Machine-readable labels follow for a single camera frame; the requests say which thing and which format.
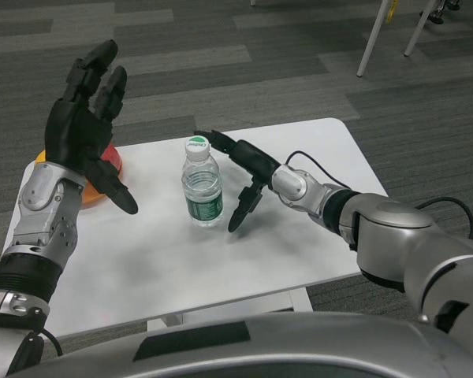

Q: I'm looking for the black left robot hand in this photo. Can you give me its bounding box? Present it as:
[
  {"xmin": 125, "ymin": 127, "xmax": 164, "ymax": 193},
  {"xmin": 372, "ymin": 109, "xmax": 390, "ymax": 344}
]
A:
[{"xmin": 43, "ymin": 39, "xmax": 139, "ymax": 216}]

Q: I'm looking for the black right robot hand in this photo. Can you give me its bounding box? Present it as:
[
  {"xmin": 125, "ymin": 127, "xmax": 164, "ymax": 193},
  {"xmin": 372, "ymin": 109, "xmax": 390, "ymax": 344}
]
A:
[{"xmin": 192, "ymin": 129, "xmax": 280, "ymax": 233}]

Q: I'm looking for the clear water bottle green label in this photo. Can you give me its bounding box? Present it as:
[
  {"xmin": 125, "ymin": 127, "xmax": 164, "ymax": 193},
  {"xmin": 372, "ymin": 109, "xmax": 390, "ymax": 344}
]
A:
[{"xmin": 181, "ymin": 135, "xmax": 225, "ymax": 228}]

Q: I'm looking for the red plastic plate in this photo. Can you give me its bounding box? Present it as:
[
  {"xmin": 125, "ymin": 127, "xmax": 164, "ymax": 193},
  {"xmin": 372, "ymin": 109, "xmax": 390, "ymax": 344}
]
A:
[{"xmin": 101, "ymin": 143, "xmax": 124, "ymax": 176}]

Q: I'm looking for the orange plastic plate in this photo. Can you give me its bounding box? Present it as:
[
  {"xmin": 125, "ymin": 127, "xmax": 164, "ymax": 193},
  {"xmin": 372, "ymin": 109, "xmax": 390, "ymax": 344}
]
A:
[{"xmin": 34, "ymin": 148, "xmax": 114, "ymax": 209}]

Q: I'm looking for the white table base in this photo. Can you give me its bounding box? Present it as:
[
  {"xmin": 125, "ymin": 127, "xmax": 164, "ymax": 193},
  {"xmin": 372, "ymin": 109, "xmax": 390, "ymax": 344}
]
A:
[{"xmin": 146, "ymin": 289, "xmax": 312, "ymax": 335}]

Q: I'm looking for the white long-legged table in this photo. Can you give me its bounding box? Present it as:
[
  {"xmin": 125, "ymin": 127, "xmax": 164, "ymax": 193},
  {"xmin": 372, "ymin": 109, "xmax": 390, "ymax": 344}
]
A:
[{"xmin": 249, "ymin": 0, "xmax": 434, "ymax": 79}]

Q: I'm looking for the silver robot chest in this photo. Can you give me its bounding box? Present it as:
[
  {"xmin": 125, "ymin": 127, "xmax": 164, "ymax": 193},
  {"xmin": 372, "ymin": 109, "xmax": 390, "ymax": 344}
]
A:
[{"xmin": 7, "ymin": 310, "xmax": 473, "ymax": 378}]

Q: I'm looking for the yellow hanging tag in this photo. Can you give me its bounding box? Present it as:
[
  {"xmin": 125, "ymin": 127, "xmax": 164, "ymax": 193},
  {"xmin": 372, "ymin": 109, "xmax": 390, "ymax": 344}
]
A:
[{"xmin": 385, "ymin": 0, "xmax": 400, "ymax": 24}]

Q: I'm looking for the black wheeled base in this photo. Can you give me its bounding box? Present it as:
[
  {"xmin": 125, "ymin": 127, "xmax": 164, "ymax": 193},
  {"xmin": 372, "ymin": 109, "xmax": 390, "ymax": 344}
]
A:
[{"xmin": 419, "ymin": 0, "xmax": 463, "ymax": 25}]

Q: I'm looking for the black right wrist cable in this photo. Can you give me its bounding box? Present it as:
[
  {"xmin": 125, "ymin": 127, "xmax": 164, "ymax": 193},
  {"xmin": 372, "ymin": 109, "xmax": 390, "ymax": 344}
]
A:
[{"xmin": 285, "ymin": 150, "xmax": 473, "ymax": 240}]

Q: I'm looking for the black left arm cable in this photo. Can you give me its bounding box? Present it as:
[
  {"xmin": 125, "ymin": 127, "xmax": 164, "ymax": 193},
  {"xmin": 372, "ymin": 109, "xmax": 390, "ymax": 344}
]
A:
[{"xmin": 7, "ymin": 328, "xmax": 64, "ymax": 375}]

